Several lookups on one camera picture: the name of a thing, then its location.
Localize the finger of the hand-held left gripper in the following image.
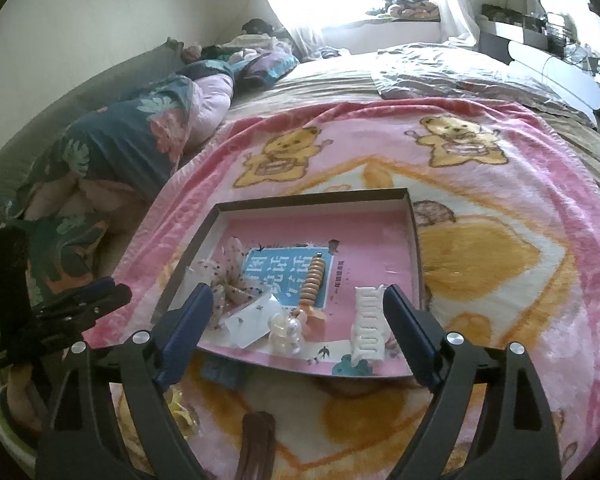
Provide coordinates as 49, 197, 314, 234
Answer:
35, 277, 118, 317
37, 284, 133, 341

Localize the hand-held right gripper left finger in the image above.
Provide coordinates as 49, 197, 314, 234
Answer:
35, 282, 216, 480

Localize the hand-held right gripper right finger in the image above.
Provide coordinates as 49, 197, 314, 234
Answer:
382, 284, 563, 480

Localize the white hair claw clip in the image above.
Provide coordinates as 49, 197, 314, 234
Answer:
350, 284, 388, 363

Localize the dotted fabric bow clip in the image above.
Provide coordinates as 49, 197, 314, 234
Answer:
215, 240, 273, 321
186, 255, 226, 291

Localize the white paper slip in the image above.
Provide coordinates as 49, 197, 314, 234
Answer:
224, 295, 281, 348

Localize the white bear hair clip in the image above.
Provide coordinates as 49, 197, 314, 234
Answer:
267, 307, 308, 358

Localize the shallow cardboard box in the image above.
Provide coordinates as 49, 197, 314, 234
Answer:
160, 187, 428, 378

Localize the blue packet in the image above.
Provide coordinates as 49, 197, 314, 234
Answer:
200, 355, 246, 391

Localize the brown hair claw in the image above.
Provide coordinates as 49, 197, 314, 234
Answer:
235, 410, 278, 480

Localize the pale green basin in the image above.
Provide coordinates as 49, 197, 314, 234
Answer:
0, 385, 38, 466

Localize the dark floral quilt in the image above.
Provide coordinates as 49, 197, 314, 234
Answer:
5, 57, 236, 306

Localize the grey-green padded headboard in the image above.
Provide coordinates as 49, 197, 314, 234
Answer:
0, 40, 181, 211

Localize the pink bear print blanket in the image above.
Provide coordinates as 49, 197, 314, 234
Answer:
82, 100, 600, 480

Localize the bed with beige sheet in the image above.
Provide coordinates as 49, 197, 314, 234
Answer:
95, 42, 600, 211

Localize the purple pillow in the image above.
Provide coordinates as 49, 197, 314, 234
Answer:
240, 50, 301, 86

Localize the pile of clothes by headboard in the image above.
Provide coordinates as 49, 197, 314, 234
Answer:
180, 17, 301, 68

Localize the black and white desk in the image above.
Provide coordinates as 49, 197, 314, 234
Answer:
480, 2, 581, 61

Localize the pile of clothes on windowsill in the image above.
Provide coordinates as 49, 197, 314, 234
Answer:
367, 0, 441, 22

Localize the white sheer curtain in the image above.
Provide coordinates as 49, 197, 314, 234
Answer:
250, 0, 481, 56

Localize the yellow hair tie packet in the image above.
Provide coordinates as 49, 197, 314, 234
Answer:
167, 385, 201, 426

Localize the white rounded bed frame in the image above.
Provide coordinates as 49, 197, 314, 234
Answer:
505, 40, 600, 121

